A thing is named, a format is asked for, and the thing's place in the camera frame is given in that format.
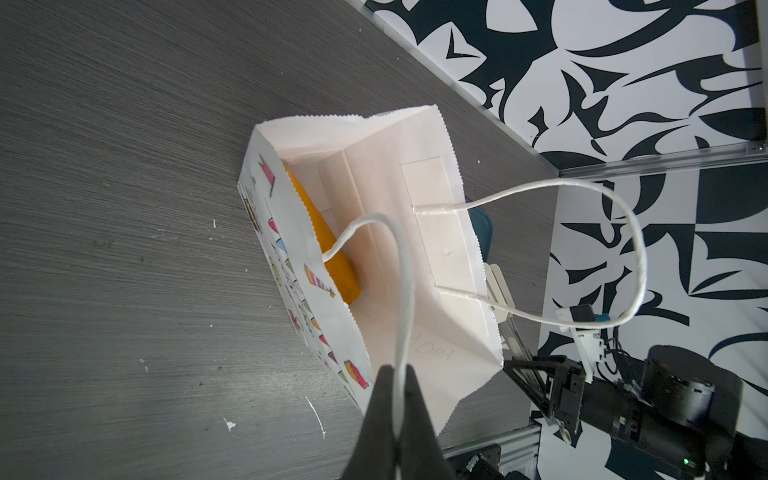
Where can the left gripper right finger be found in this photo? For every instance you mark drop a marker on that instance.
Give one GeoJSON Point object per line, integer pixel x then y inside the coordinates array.
{"type": "Point", "coordinates": [419, 455]}

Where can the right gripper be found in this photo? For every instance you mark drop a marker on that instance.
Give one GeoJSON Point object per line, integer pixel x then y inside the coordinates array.
{"type": "Point", "coordinates": [558, 387]}

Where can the metal tongs white tips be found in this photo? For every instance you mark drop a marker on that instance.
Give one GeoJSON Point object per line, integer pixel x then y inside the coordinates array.
{"type": "Point", "coordinates": [499, 293]}

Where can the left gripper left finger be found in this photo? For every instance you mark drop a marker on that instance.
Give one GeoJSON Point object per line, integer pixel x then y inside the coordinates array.
{"type": "Point", "coordinates": [374, 455]}

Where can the white paper bag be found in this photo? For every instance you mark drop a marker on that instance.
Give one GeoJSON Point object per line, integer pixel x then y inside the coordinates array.
{"type": "Point", "coordinates": [390, 188]}

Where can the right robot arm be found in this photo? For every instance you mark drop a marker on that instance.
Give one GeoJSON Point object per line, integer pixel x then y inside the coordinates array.
{"type": "Point", "coordinates": [681, 415]}

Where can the teal tray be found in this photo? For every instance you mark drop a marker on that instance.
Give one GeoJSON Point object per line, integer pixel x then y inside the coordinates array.
{"type": "Point", "coordinates": [483, 227]}

